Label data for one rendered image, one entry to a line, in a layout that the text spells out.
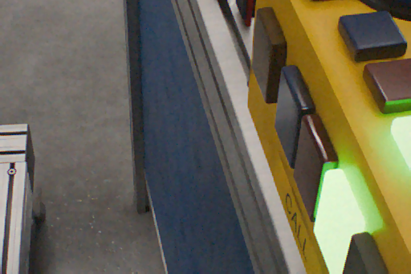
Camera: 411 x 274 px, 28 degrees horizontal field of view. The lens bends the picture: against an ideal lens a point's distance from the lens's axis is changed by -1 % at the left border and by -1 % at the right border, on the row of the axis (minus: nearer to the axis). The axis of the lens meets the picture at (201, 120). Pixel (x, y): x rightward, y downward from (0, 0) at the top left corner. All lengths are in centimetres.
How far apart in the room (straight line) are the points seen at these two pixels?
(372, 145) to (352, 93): 2
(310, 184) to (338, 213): 3
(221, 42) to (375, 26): 34
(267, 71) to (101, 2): 179
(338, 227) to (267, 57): 8
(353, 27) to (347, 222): 7
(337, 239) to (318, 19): 8
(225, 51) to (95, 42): 137
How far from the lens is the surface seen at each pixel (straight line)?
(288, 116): 28
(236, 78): 57
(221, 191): 73
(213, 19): 62
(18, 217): 131
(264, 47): 30
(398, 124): 24
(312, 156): 26
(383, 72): 25
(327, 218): 25
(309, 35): 27
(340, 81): 25
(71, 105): 180
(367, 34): 26
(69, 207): 160
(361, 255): 23
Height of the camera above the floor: 124
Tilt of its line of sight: 45 degrees down
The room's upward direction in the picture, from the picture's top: 2 degrees clockwise
